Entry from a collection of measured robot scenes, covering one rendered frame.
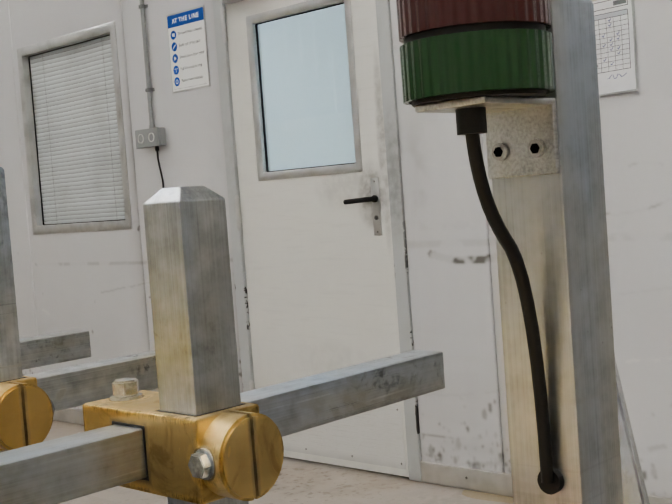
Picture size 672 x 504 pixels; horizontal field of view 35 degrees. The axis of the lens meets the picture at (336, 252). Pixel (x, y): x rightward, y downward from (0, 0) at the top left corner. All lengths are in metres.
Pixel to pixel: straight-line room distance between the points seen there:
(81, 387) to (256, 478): 0.33
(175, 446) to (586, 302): 0.28
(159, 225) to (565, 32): 0.28
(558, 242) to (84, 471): 0.32
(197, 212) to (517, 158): 0.23
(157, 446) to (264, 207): 3.83
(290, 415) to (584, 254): 0.33
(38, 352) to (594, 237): 0.83
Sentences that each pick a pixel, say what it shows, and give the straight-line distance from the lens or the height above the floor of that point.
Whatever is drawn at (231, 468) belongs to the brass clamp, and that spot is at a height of 0.94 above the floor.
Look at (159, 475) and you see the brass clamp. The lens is 0.65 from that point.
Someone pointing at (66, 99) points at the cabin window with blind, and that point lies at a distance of 5.66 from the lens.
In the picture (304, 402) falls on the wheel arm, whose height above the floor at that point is 0.95.
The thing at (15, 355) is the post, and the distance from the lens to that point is 0.84.
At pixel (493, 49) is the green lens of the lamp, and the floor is 1.14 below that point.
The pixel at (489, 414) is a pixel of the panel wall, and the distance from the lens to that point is 3.82.
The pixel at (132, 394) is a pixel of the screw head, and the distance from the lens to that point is 0.70.
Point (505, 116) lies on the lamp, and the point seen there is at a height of 1.12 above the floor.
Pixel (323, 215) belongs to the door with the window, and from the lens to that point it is 4.21.
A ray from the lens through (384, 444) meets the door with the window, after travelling 4.17.
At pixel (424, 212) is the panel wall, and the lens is 3.87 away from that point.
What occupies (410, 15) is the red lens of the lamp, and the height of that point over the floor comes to 1.16.
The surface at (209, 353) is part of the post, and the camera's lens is 0.63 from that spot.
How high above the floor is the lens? 1.09
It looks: 3 degrees down
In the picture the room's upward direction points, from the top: 4 degrees counter-clockwise
